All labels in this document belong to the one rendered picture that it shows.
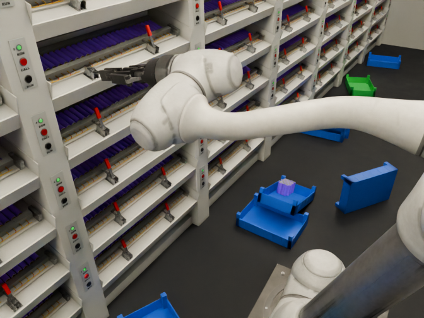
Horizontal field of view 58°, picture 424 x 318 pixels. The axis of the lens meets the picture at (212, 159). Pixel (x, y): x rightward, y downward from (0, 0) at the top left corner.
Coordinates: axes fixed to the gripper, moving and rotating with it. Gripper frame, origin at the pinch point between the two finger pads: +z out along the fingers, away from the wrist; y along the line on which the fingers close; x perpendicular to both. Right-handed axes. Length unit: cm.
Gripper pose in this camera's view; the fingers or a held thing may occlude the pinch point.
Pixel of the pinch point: (111, 74)
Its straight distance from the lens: 112.6
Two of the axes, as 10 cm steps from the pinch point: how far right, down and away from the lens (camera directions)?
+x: -1.9, -8.8, -4.4
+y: 5.6, -4.6, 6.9
